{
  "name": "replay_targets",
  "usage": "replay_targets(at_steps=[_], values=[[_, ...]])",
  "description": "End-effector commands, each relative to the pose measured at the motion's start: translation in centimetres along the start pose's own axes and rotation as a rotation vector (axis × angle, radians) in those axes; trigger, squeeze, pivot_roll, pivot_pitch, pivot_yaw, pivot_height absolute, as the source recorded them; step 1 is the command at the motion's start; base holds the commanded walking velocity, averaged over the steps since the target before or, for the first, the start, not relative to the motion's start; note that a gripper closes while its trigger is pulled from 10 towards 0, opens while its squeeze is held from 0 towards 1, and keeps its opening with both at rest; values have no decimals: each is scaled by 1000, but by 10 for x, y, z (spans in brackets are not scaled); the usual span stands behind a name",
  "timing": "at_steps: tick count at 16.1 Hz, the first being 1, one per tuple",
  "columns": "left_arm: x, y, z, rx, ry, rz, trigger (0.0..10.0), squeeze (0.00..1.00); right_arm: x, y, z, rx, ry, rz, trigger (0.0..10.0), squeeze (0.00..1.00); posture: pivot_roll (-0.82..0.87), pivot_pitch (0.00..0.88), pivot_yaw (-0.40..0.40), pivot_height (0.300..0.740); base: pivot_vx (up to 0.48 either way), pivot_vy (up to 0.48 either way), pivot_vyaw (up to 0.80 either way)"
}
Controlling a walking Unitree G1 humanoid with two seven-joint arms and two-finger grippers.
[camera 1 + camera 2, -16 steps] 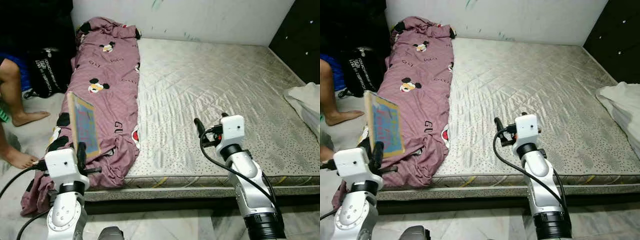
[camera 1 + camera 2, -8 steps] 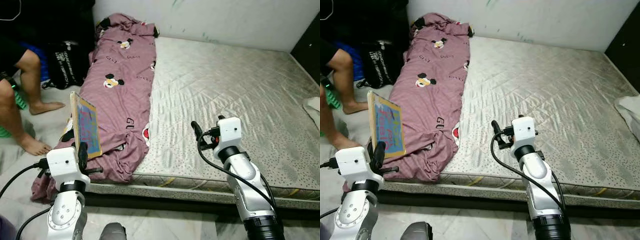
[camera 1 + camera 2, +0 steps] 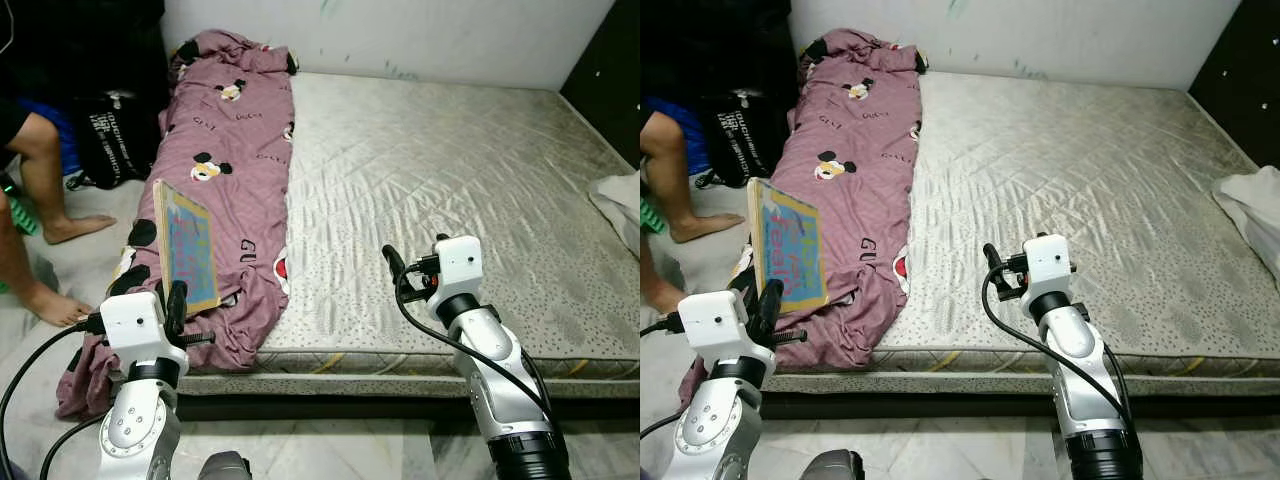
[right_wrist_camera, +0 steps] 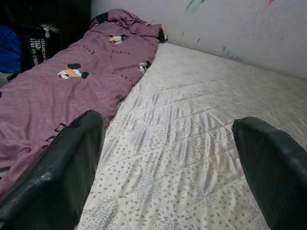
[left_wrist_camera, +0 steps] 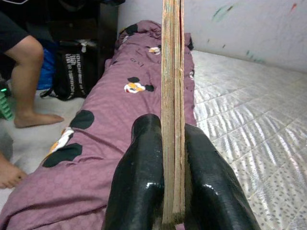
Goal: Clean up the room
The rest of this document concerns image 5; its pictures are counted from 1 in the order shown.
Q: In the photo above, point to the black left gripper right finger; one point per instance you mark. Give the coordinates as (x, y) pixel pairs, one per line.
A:
(208, 187)

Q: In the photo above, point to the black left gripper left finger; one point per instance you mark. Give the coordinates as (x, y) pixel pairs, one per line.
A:
(136, 179)

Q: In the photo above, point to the colourful yellow-edged picture book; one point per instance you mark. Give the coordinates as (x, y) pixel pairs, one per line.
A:
(170, 95)

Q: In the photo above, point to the purple cartoon print blanket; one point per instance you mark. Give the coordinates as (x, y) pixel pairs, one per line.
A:
(108, 107)

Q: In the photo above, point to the grey quilted mattress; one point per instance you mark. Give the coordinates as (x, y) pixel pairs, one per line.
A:
(251, 119)

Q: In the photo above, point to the black bag white lettering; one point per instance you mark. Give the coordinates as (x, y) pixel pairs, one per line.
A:
(72, 72)

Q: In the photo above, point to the blue bag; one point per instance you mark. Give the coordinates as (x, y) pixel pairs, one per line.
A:
(46, 69)

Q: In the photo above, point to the barefoot person in black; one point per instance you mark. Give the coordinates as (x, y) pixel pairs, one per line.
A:
(26, 83)

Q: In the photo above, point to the green plastic stool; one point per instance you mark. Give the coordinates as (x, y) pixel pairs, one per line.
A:
(6, 107)

